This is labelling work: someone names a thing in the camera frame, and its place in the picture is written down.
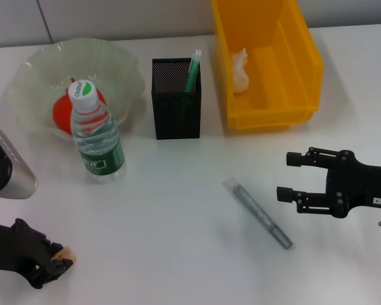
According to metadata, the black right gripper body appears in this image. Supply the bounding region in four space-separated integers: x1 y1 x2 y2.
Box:
325 149 381 219

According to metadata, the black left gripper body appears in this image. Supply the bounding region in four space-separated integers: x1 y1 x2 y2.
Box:
0 217 57 290

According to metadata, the small tan eraser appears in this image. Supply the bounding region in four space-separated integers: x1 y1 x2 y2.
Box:
52 247 78 264

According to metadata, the clear green-label water bottle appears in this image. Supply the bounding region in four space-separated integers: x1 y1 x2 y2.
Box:
66 79 127 184

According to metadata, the white paper ball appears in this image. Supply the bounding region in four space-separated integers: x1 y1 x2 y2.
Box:
231 48 251 93

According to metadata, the orange toy fruit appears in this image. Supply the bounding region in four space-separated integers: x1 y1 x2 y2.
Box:
53 76 108 136

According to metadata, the mint green utility knife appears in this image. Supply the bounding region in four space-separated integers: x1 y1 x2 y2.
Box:
179 49 203 121

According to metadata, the grey marker pen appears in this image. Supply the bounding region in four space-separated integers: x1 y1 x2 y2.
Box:
222 177 293 250

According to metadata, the black mesh pen holder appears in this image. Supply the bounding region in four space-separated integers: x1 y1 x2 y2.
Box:
151 57 202 140

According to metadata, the wavy green glass fruit plate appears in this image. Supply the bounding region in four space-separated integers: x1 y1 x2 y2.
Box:
6 37 146 141

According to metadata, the yellow plastic bin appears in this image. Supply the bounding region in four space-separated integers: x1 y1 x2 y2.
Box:
210 0 324 131

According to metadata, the left wrist camera housing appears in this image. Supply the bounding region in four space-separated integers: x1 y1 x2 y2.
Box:
0 119 39 201

